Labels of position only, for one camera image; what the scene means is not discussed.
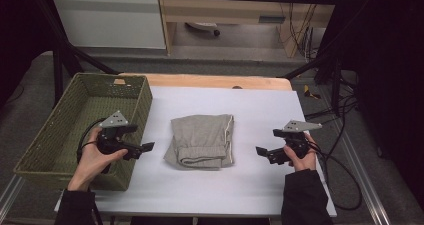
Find yellow and black tool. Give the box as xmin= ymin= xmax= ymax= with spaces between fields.
xmin=302 ymin=84 xmax=322 ymax=101

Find white table mat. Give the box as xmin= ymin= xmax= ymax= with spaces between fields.
xmin=54 ymin=86 xmax=338 ymax=218

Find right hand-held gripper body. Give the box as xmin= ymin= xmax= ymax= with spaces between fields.
xmin=282 ymin=119 xmax=323 ymax=160

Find person's left hand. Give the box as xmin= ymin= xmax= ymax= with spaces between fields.
xmin=67 ymin=127 xmax=129 ymax=192

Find person's right hand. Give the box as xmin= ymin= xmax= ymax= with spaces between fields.
xmin=283 ymin=132 xmax=317 ymax=172

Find left hand-held gripper black cable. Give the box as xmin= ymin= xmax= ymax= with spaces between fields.
xmin=76 ymin=117 xmax=108 ymax=165

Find black curtain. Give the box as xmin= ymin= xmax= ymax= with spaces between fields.
xmin=314 ymin=0 xmax=424 ymax=203

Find office chair base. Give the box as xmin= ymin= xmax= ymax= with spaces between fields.
xmin=184 ymin=21 xmax=221 ymax=38

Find white cabinet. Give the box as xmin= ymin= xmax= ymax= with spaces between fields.
xmin=51 ymin=0 xmax=167 ymax=50

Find grey pants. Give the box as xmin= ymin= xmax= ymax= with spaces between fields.
xmin=162 ymin=113 xmax=235 ymax=171

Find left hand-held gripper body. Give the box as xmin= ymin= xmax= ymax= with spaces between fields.
xmin=96 ymin=110 xmax=130 ymax=156

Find hand-held gripper black cable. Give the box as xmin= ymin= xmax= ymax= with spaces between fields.
xmin=309 ymin=140 xmax=363 ymax=212
xmin=76 ymin=117 xmax=108 ymax=165

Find green woven basket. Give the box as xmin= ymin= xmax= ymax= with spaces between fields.
xmin=13 ymin=72 xmax=154 ymax=192

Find right hand-held gripper black cable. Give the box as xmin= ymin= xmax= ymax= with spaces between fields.
xmin=309 ymin=140 xmax=363 ymax=212

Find aluminium rail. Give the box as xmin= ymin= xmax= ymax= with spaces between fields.
xmin=328 ymin=116 xmax=392 ymax=225
xmin=0 ymin=174 xmax=26 ymax=217

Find light wooden desk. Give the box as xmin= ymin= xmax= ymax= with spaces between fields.
xmin=156 ymin=0 xmax=343 ymax=59

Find bundle of hanging black cables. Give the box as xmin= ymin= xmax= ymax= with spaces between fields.
xmin=279 ymin=0 xmax=331 ymax=62

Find black floor cables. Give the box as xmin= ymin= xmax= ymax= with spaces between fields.
xmin=303 ymin=78 xmax=361 ymax=144

